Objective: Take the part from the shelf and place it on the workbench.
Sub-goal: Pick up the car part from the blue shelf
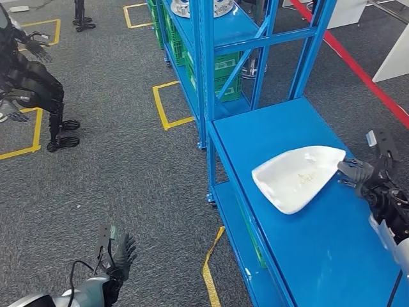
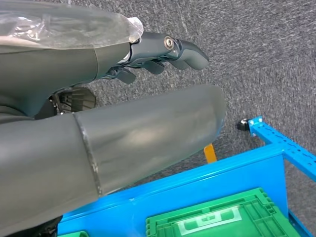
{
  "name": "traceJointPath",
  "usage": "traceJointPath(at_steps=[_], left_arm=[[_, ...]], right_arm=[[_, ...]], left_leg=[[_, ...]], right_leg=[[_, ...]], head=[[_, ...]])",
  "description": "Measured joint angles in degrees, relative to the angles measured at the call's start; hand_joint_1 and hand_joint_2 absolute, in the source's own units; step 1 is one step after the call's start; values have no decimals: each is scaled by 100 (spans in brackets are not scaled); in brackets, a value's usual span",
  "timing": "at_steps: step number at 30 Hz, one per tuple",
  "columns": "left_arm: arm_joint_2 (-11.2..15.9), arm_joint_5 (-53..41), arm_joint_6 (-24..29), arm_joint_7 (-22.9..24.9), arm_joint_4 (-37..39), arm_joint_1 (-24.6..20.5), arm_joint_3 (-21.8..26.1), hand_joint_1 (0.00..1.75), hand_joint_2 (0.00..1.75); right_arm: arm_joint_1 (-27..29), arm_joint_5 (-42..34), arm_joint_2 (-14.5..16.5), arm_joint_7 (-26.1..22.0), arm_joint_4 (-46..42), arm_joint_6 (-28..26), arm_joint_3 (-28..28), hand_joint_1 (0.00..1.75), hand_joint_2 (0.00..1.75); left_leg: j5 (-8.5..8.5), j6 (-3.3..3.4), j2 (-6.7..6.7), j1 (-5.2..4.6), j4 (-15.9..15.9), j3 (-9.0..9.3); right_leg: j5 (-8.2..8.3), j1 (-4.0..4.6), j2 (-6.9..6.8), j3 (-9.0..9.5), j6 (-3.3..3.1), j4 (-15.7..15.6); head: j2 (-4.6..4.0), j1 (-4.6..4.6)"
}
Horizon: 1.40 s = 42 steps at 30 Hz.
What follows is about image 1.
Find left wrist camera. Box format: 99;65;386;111
95;224;117;272

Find black humanoid robot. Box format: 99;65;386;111
0;4;81;154

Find green plastic crate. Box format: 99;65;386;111
166;15;188;67
185;51;244;81
146;0;165;49
190;72;242;104
236;199;267;270

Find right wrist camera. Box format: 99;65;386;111
365;128;400;173

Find white curved panel part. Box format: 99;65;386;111
251;145;347;216

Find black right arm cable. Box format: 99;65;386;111
386;270;404;307

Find white round cover blue print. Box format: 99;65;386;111
214;0;235;18
170;0;192;19

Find tall blue metal shelf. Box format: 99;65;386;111
146;0;337;150

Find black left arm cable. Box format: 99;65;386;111
67;259;97;307

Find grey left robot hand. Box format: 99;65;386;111
110;233;138;281

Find white cabinet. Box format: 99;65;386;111
325;0;368;29

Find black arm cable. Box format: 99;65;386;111
386;270;404;307
67;259;97;307

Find chrome round stool base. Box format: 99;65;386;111
241;55;269;79

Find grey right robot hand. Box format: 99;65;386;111
337;157;377;189

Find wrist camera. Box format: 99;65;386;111
365;128;400;173
95;224;117;272

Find black robot legs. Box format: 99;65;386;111
72;0;97;33

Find red barrier strip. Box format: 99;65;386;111
289;0;409;130

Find low blue metal rack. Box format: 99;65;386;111
206;97;409;307

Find white slanted board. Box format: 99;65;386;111
372;25;409;83

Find loose yellow tape strip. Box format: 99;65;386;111
201;226;226;307

